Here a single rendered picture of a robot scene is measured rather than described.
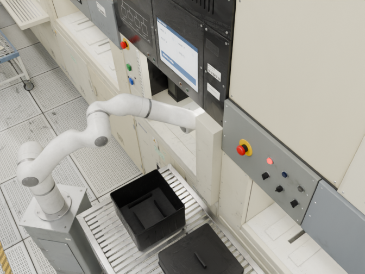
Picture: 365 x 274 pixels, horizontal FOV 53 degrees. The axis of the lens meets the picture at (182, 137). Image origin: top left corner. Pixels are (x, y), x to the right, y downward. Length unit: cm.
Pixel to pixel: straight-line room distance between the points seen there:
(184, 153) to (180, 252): 58
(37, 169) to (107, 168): 147
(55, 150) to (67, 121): 194
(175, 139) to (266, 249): 80
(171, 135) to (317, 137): 121
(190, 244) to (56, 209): 74
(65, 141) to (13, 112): 229
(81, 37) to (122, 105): 160
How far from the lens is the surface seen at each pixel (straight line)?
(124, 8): 187
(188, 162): 203
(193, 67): 147
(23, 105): 401
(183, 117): 165
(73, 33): 319
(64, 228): 205
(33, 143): 188
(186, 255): 176
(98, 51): 290
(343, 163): 109
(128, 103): 158
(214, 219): 196
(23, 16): 372
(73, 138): 168
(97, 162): 325
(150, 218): 197
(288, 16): 101
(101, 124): 162
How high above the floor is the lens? 247
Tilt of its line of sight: 48 degrees down
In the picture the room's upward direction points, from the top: 3 degrees counter-clockwise
